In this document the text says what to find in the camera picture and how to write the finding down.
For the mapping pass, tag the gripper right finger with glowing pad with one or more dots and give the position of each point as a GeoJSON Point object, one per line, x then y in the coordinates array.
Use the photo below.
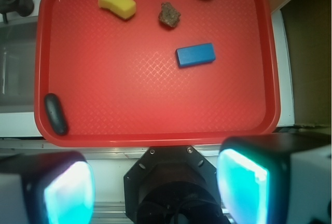
{"type": "Point", "coordinates": [276, 178]}

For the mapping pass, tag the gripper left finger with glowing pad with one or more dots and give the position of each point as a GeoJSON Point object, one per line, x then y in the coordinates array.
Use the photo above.
{"type": "Point", "coordinates": [53, 187]}

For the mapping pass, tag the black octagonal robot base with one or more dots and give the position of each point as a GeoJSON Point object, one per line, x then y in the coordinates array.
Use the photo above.
{"type": "Point", "coordinates": [173, 184]}

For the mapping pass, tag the blue rectangular block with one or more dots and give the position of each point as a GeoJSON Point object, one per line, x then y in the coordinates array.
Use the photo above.
{"type": "Point", "coordinates": [195, 55]}

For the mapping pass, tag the black smooth oval stone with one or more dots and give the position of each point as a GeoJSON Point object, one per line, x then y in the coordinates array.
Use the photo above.
{"type": "Point", "coordinates": [55, 114]}

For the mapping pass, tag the red plastic tray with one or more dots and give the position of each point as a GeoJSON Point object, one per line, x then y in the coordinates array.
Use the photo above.
{"type": "Point", "coordinates": [119, 82]}

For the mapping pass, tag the dark clamp knob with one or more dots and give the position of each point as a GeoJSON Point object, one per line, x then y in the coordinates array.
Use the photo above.
{"type": "Point", "coordinates": [23, 8]}

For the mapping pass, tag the yellow sponge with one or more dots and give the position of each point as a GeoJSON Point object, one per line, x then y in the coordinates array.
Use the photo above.
{"type": "Point", "coordinates": [124, 9]}

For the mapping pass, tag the brown rough rock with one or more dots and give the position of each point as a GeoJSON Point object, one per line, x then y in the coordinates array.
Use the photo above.
{"type": "Point", "coordinates": [169, 15]}

